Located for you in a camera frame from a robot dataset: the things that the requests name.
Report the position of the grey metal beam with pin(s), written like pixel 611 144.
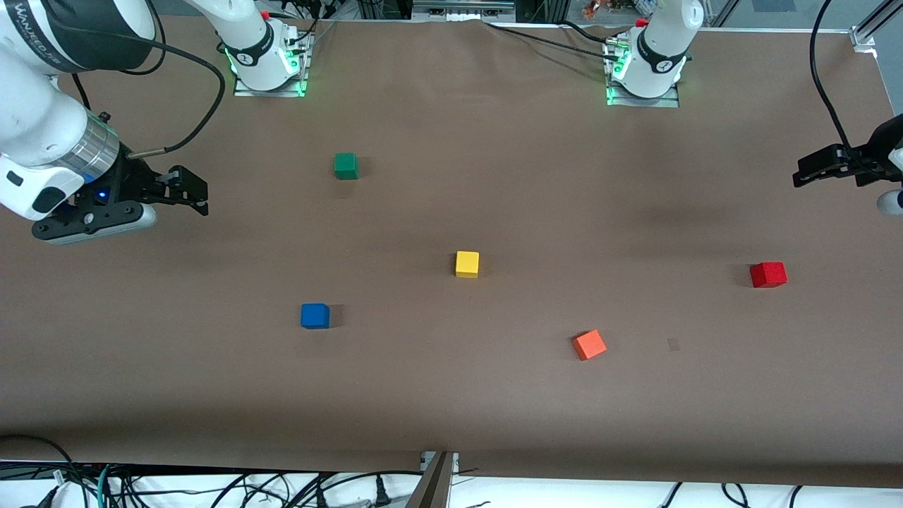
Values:
pixel 432 490

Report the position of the yellow cube block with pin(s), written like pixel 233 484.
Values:
pixel 467 264

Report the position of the green cube block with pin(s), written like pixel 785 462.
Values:
pixel 346 166

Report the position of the aluminium frame profile corner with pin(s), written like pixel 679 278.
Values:
pixel 864 35

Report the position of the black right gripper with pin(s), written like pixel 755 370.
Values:
pixel 132 179

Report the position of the brown table cover sheet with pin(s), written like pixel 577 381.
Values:
pixel 423 388

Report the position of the blue cube block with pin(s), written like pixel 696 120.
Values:
pixel 314 316

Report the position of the orange cube block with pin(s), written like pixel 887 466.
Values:
pixel 589 345

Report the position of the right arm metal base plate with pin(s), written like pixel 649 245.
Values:
pixel 271 92

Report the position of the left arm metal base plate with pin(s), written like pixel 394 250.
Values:
pixel 645 103

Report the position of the red cube block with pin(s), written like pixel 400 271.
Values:
pixel 768 274

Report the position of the silver metal bracket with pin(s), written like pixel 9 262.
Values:
pixel 426 462

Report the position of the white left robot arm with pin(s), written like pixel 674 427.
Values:
pixel 656 63

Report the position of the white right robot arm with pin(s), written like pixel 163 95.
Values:
pixel 35 120

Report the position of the aluminium bar with sockets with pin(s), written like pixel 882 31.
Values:
pixel 462 7

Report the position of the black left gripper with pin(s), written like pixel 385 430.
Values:
pixel 872 156

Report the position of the black power plug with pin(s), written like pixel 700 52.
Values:
pixel 382 494

